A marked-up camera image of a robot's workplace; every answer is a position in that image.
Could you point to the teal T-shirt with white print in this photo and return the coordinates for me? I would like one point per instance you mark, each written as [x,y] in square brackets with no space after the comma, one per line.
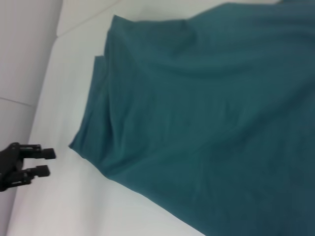
[209,123]

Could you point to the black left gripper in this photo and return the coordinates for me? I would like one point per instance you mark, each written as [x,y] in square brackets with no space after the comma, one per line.
[8,164]

